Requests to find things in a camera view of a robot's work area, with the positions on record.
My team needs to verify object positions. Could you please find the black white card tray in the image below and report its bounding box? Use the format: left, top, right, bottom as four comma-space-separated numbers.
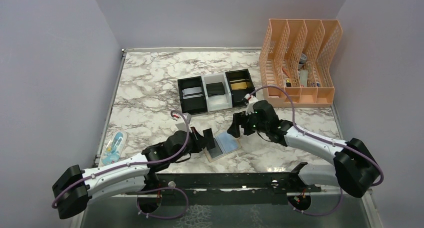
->
177, 69, 255, 115

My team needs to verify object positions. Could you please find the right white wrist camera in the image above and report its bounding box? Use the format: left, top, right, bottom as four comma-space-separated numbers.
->
244, 94, 258, 115

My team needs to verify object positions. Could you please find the grey tape roll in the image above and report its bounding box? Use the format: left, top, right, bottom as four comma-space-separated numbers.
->
297, 53, 308, 70

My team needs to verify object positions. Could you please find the purple cable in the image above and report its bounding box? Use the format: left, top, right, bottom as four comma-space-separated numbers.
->
51, 110, 191, 210
244, 85, 385, 217

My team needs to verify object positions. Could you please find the gold card in tray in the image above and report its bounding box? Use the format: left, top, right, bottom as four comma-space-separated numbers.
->
230, 81, 248, 90

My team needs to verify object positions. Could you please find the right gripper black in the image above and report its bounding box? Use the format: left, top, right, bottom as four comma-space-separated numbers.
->
227, 109, 269, 137

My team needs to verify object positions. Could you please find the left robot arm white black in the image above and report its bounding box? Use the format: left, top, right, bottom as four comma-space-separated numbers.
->
51, 127, 215, 220

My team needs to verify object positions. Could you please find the black metal base rail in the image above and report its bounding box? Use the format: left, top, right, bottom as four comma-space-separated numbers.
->
79, 172, 372, 208

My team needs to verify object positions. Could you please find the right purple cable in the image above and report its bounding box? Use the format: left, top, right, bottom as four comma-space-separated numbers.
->
244, 85, 385, 217

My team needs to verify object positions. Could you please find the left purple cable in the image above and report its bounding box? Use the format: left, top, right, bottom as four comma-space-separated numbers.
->
51, 110, 191, 210

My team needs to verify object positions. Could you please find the silver card in tray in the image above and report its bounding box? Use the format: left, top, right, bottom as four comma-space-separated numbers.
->
181, 87, 204, 99

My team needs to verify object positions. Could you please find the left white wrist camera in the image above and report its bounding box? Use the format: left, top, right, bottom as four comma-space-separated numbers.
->
171, 112, 192, 132

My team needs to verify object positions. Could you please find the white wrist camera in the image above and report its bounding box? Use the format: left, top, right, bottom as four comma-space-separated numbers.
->
244, 94, 258, 115
171, 112, 192, 132

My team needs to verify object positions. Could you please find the orange plastic desk organizer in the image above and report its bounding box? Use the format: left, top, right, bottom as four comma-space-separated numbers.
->
259, 19, 343, 108

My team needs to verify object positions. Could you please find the blue patterned sticker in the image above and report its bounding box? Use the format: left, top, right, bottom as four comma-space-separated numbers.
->
100, 131, 128, 166

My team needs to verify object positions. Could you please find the black card in tray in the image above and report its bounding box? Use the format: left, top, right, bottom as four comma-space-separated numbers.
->
206, 82, 226, 97

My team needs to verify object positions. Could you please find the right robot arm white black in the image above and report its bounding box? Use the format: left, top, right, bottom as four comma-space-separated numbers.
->
227, 100, 383, 198

